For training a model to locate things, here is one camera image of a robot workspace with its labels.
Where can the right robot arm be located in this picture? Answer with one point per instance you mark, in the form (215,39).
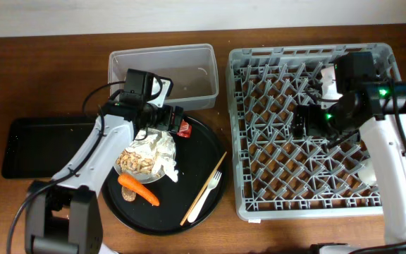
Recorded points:
(385,138)

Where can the white plastic fork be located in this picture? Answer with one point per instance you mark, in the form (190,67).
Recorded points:
(198,207)

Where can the white napkin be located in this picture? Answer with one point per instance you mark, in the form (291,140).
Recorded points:
(157,148)

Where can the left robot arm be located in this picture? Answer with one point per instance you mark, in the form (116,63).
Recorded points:
(62,215)

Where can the pile of peanut shells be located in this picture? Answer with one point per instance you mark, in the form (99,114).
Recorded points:
(131,162)

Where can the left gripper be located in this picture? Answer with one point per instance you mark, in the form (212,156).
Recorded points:
(165,123)

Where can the grey dishwasher rack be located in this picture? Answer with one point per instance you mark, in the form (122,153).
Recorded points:
(279,176)

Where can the wooden chopstick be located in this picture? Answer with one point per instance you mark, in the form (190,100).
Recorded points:
(216,168)

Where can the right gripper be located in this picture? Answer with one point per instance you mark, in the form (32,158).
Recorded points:
(311,112)

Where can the white cup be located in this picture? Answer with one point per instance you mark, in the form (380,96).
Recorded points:
(366,172)

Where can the grey plate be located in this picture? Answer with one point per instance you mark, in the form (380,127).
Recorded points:
(139,178)

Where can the orange carrot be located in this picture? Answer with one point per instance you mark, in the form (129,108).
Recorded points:
(128,181)

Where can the clear plastic bin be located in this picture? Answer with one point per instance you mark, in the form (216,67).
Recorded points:
(191,67)

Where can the black rectangular tray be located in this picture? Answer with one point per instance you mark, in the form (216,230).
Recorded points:
(40,147)

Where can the red snack wrapper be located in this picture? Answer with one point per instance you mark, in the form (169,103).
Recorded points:
(185,129)

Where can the round black tray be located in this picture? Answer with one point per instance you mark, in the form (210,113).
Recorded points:
(196,158)

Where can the brown round cookie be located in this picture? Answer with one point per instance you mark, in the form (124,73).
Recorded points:
(128,195)

